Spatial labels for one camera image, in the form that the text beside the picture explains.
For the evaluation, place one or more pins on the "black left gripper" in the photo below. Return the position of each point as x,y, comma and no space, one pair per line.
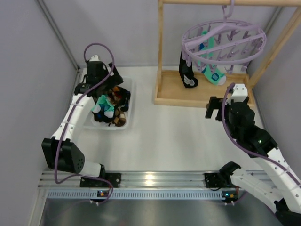
116,76

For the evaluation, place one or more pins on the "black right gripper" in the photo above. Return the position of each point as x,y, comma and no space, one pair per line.
212,108

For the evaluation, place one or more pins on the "red yellow black argyle sock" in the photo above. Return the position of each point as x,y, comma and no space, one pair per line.
120,93

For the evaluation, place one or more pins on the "mint green sock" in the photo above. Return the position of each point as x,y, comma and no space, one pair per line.
104,105
211,72

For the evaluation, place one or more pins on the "black blue sport sock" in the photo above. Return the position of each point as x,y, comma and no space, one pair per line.
100,117

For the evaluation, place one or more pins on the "brown striped sock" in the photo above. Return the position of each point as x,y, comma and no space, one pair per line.
113,98

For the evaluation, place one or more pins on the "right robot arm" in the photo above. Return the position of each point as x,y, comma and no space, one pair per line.
284,199

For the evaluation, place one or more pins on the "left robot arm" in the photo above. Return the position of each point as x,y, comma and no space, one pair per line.
90,98

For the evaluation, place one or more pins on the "purple round clip hanger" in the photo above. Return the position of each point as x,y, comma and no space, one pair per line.
236,43

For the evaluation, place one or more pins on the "brown beige checkered sock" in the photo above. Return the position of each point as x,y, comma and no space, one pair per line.
119,118

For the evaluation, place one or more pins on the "white plastic laundry basket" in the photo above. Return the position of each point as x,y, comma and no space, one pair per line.
90,123

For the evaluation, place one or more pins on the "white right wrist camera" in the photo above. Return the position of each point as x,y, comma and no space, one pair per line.
238,93

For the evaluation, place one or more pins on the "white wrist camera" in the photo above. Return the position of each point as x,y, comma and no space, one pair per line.
94,58
238,93

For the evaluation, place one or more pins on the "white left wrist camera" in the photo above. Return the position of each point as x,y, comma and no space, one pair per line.
94,58

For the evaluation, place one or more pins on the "wooden hanger rack frame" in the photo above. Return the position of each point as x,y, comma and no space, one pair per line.
169,91

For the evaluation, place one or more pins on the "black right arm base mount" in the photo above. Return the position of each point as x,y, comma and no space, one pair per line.
216,181

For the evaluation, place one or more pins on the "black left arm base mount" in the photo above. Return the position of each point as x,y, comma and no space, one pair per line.
113,178

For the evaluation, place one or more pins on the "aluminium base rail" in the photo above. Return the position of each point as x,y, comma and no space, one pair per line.
138,179

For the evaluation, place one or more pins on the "aluminium frame post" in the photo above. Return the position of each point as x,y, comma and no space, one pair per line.
51,21

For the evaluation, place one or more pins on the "grey slotted cable duct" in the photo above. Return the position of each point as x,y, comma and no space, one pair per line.
143,194

